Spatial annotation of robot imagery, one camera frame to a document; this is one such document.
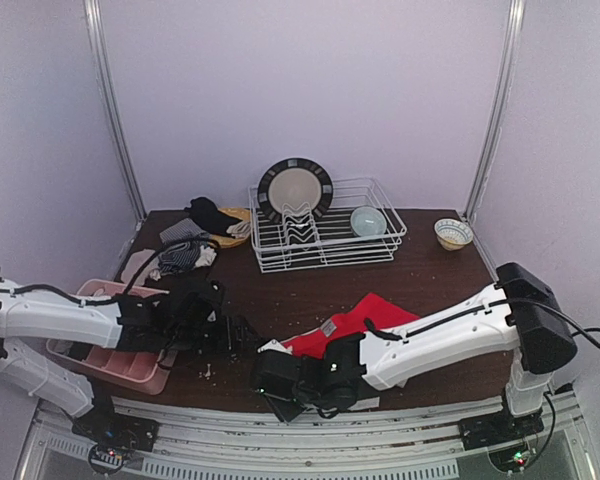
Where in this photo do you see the white wire dish rack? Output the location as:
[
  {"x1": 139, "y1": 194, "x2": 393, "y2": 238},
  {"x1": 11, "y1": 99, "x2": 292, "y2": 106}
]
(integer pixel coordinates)
[{"x1": 249, "y1": 177, "x2": 407, "y2": 274}]

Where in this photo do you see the right metal frame post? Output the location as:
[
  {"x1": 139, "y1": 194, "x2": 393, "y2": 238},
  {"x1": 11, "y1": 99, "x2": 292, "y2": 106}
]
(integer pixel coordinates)
[{"x1": 464, "y1": 0, "x2": 527, "y2": 223}]

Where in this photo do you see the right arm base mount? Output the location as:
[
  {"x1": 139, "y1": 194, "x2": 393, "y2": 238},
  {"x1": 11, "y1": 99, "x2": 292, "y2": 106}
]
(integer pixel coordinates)
[{"x1": 458, "y1": 393, "x2": 557, "y2": 476}]

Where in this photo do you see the pink plastic organizer box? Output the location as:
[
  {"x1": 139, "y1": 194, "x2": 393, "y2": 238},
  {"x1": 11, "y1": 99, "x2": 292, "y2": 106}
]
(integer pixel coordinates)
[{"x1": 46, "y1": 279, "x2": 171, "y2": 396}]

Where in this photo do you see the light blue bowl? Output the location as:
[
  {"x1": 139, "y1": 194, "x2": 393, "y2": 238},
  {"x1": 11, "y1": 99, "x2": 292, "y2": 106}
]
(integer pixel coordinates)
[{"x1": 350, "y1": 206, "x2": 387, "y2": 237}]

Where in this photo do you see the left metal frame post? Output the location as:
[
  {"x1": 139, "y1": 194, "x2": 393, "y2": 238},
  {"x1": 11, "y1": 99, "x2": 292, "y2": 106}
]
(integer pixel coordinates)
[{"x1": 83, "y1": 0, "x2": 147, "y2": 223}]

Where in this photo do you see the white cream sock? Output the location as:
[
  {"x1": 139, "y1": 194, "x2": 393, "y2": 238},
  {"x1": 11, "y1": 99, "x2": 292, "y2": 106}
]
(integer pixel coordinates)
[{"x1": 226, "y1": 220, "x2": 252, "y2": 239}]

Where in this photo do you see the striped navy underwear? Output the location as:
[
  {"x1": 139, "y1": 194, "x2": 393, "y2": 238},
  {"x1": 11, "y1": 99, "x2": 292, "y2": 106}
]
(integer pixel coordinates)
[{"x1": 158, "y1": 218, "x2": 217, "y2": 275}]

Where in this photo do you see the red white-trimmed underwear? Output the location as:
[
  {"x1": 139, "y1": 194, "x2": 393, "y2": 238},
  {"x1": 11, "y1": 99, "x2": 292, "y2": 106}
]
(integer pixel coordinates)
[{"x1": 258, "y1": 293, "x2": 419, "y2": 359}]

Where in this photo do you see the beige pink underwear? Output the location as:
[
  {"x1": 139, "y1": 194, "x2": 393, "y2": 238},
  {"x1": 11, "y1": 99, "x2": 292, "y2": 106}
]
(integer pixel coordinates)
[{"x1": 120, "y1": 249, "x2": 161, "y2": 285}]

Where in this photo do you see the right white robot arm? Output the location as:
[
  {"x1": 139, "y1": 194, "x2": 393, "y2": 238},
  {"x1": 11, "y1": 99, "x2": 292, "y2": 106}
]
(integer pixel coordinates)
[{"x1": 250, "y1": 262, "x2": 600, "y2": 422}]

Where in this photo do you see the metal frame post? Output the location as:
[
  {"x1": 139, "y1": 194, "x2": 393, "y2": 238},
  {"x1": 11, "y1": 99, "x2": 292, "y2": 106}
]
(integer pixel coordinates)
[
  {"x1": 83, "y1": 0, "x2": 147, "y2": 223},
  {"x1": 464, "y1": 0, "x2": 527, "y2": 223}
]

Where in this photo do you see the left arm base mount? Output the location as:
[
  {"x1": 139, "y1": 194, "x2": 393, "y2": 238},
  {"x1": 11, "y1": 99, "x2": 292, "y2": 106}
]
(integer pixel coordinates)
[{"x1": 69, "y1": 413, "x2": 159, "y2": 477}]

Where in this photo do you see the patterned white yellow bowl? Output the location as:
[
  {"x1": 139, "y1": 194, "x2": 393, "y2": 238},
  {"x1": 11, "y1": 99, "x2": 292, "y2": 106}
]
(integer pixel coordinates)
[{"x1": 434, "y1": 218, "x2": 474, "y2": 251}]

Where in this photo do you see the black rimmed grey plate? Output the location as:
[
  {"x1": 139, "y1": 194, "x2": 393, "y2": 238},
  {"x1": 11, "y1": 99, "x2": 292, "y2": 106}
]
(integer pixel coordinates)
[{"x1": 256, "y1": 157, "x2": 334, "y2": 223}]

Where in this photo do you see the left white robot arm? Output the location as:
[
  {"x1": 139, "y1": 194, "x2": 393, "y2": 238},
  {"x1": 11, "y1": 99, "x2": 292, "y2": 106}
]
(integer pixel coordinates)
[{"x1": 0, "y1": 272, "x2": 260, "y2": 421}]

